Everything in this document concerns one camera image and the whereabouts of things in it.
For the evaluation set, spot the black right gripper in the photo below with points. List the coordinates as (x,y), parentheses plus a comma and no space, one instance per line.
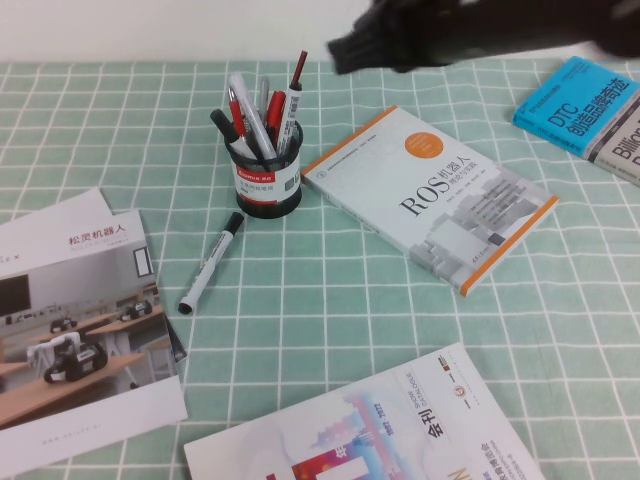
(410,35)

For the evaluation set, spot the white pen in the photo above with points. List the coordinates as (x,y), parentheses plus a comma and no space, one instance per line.
(252,117)

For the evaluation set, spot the red capped pen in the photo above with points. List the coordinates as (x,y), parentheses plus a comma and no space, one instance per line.
(275,107)

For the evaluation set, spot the grey pen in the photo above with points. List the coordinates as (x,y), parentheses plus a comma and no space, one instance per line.
(263,95)

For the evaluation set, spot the red pen with silver tip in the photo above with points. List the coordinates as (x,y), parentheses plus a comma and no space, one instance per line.
(236,110)

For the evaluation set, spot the black mesh pen holder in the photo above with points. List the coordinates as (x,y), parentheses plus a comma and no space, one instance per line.
(262,205)

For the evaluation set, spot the white marker dark red cap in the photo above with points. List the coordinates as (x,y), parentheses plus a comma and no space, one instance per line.
(294,97)

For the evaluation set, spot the black capped marker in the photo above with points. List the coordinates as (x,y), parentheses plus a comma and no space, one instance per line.
(221,123)

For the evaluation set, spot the white and orange ROS book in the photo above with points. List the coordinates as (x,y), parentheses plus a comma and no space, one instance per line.
(425,200)

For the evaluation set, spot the blue DTC book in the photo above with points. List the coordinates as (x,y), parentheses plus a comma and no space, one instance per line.
(565,100)

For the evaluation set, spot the white marker with black cap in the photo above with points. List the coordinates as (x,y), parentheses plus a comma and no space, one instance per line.
(212,260)

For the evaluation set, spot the green checked tablecloth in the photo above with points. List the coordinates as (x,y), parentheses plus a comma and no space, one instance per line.
(350,320)

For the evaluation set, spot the grey Billion book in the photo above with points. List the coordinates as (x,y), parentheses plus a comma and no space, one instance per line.
(622,150)

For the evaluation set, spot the white AgileX brochure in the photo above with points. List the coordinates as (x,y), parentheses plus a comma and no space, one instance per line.
(75,210)

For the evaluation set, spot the white show catalogue magazine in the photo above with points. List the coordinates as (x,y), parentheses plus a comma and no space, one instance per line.
(375,425)

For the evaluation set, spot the AgileX brochure with robot photo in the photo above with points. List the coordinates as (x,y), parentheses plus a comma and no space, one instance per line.
(75,310)

